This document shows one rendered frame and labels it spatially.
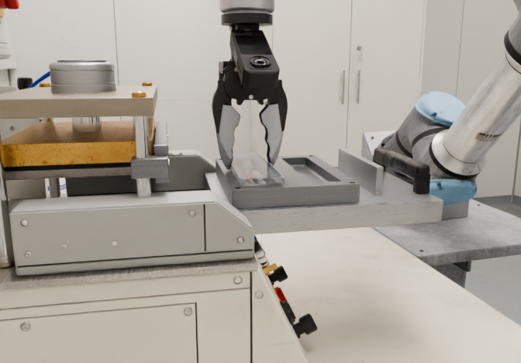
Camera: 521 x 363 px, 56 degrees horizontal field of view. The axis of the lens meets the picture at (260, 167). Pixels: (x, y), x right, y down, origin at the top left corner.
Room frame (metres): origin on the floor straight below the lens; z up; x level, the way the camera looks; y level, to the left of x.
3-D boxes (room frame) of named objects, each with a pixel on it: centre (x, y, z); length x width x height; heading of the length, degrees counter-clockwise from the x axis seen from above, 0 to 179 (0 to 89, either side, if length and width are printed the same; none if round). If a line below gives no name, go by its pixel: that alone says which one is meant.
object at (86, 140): (0.64, 0.23, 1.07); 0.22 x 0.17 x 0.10; 11
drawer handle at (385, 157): (0.72, -0.21, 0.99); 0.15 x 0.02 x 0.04; 11
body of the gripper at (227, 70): (0.71, 0.02, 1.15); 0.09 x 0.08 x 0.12; 11
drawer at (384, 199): (0.69, -0.07, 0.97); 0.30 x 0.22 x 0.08; 101
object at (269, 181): (0.68, 0.01, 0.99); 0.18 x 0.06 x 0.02; 11
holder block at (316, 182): (0.69, -0.03, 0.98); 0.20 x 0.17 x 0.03; 11
